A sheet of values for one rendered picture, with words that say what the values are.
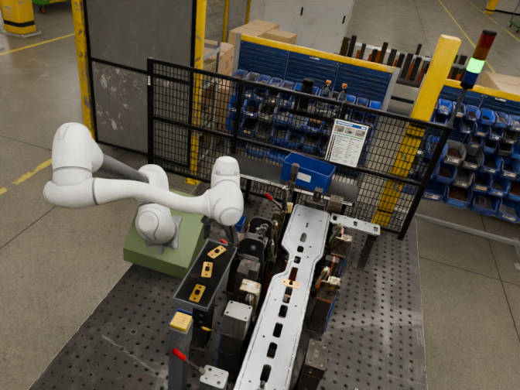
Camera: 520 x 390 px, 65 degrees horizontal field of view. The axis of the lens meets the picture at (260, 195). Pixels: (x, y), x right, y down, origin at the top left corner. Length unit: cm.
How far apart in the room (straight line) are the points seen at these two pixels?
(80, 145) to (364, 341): 160
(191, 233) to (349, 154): 111
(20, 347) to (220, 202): 198
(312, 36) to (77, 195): 726
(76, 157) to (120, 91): 278
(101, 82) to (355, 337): 337
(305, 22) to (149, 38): 487
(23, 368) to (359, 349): 194
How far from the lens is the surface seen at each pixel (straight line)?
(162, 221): 204
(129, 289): 227
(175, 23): 386
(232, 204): 136
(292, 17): 848
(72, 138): 164
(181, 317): 155
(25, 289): 338
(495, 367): 356
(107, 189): 157
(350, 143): 262
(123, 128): 451
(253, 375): 162
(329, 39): 842
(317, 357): 168
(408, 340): 236
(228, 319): 164
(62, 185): 161
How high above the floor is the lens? 236
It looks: 33 degrees down
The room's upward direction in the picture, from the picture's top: 10 degrees clockwise
